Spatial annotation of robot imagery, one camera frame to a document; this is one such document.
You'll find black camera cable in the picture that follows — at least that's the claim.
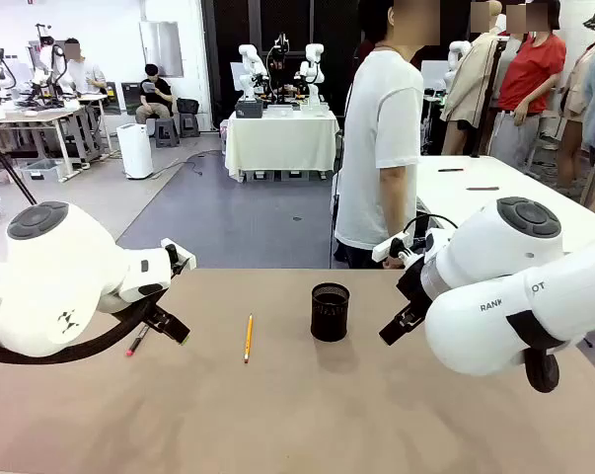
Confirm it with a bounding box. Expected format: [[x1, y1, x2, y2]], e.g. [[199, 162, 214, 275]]
[[402, 212, 459, 244]]

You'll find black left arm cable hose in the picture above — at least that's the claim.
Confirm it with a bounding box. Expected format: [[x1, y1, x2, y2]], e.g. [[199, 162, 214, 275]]
[[0, 295, 156, 366]]

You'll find yellow pencil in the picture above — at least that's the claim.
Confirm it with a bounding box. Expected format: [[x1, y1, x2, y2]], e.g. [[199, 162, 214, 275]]
[[243, 313, 255, 365]]

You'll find black mesh pen holder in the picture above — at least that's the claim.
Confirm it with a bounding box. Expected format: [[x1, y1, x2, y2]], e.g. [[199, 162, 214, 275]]
[[310, 281, 351, 344]]

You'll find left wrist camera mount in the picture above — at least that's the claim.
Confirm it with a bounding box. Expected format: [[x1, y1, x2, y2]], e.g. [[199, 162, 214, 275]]
[[160, 237, 197, 277]]

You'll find dark grey box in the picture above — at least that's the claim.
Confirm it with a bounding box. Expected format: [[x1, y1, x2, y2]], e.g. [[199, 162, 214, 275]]
[[234, 98, 265, 119]]

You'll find robot rig on workbench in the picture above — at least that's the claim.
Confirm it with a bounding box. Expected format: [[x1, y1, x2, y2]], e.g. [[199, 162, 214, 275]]
[[27, 22, 69, 108]]

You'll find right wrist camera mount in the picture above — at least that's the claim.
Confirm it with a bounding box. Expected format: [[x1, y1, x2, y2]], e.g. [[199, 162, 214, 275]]
[[372, 227, 449, 271]]

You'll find grey plastic stool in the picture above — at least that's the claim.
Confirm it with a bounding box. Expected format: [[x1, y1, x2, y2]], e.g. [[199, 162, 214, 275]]
[[153, 117, 182, 149], [178, 112, 201, 139]]

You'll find black floor cable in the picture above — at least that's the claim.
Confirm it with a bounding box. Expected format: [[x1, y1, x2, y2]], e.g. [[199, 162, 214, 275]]
[[151, 147, 225, 180]]

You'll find mannequin in beige jacket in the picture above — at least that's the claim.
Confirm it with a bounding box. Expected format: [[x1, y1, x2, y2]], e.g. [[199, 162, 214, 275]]
[[439, 0, 506, 157]]

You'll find seated person in black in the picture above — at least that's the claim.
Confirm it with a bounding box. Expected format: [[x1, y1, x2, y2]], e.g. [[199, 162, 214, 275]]
[[134, 63, 176, 125]]

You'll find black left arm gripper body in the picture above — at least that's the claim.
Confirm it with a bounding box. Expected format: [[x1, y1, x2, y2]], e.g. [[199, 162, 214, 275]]
[[139, 301, 176, 331]]

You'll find black tripod stand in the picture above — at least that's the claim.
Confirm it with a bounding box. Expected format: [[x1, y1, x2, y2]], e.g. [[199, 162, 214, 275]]
[[0, 123, 38, 206]]

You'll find grey workbench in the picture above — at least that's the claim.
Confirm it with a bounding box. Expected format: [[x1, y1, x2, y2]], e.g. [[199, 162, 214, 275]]
[[0, 92, 112, 182]]

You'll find clear plastic bin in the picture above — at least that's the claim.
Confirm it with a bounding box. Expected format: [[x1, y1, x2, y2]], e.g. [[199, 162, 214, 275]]
[[19, 158, 65, 184]]

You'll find mannequin in red shirt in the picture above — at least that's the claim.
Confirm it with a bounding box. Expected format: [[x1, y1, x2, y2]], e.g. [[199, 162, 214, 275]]
[[488, 0, 568, 172]]

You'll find person in white T-shirt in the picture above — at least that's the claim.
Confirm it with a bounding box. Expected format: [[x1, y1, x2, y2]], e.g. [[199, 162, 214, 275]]
[[334, 0, 441, 271]]

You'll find shiny wall panel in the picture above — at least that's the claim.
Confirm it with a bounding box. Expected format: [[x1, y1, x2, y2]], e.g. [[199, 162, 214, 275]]
[[138, 20, 186, 79]]

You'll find seated person in white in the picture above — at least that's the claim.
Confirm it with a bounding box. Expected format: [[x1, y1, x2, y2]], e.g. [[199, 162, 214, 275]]
[[62, 38, 109, 96]]

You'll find table with white cloth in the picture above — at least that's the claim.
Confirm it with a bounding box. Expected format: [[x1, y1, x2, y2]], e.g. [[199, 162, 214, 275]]
[[224, 108, 340, 183]]

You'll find person's right forearm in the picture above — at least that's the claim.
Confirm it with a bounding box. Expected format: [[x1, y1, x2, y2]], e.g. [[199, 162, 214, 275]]
[[378, 165, 420, 242]]

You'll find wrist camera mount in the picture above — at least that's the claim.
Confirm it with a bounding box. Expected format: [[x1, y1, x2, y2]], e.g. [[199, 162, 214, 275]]
[[372, 227, 449, 271], [160, 237, 197, 277]]

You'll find black pen with pink cap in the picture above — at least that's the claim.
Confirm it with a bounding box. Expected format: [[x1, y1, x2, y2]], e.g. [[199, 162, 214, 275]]
[[125, 323, 150, 358]]

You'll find black camera stand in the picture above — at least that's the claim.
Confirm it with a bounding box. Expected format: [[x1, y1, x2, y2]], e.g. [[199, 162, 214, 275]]
[[265, 32, 292, 103]]

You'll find white air purifier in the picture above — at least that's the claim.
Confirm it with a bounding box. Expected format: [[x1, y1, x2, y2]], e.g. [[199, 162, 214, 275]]
[[115, 122, 155, 181]]

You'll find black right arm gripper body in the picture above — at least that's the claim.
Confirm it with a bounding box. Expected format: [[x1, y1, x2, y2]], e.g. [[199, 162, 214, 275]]
[[397, 260, 429, 318]]

